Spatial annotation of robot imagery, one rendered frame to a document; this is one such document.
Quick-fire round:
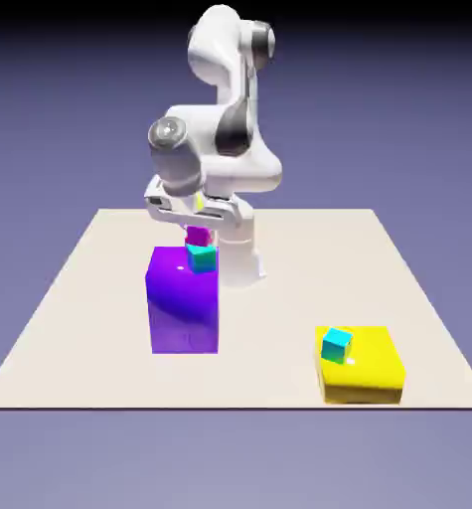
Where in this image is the large yellow box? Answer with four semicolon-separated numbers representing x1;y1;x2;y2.
313;325;407;407

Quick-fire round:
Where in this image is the small magenta cube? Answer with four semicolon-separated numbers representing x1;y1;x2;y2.
185;225;214;249

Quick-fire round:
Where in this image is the large purple box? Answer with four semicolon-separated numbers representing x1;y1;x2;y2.
144;245;220;356

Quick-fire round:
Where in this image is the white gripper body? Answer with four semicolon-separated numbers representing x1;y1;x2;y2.
144;195;250;233

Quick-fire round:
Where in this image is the small cyan cube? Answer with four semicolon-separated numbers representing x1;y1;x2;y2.
186;243;218;276
320;326;355;366

